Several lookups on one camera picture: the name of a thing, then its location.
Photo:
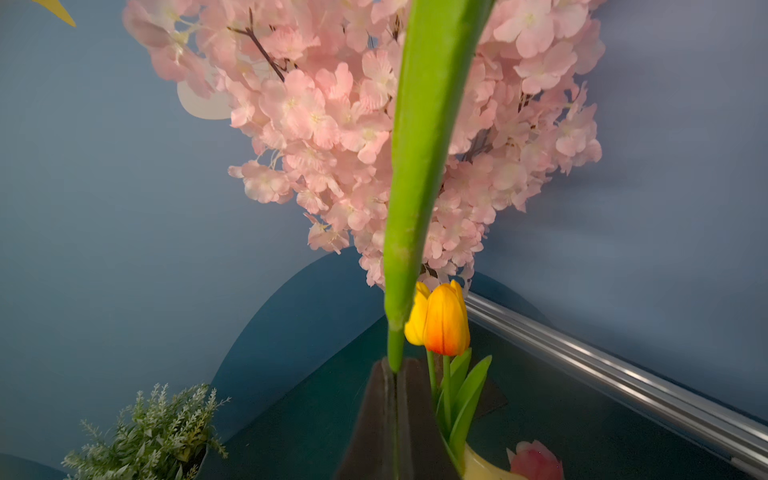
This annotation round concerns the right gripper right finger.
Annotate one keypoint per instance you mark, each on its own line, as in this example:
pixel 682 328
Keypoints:
pixel 421 450

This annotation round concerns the small potted green plant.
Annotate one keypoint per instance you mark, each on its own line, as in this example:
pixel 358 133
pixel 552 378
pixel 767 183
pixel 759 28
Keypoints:
pixel 160 436

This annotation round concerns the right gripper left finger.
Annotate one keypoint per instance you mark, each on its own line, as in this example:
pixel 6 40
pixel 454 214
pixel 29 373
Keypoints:
pixel 371 453

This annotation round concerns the orange yellow tulip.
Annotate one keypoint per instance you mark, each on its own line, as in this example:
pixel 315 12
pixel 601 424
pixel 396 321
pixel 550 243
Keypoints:
pixel 439 323

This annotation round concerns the pink cherry blossom tree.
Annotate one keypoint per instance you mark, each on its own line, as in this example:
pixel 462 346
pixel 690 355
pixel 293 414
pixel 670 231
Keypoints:
pixel 313 84

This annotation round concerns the yellow fluted glass vase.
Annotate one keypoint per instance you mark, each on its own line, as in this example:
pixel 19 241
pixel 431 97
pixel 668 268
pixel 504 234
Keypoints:
pixel 477 468

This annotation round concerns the aluminium back frame rail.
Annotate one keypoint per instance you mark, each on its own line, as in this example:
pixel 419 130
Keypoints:
pixel 741 440

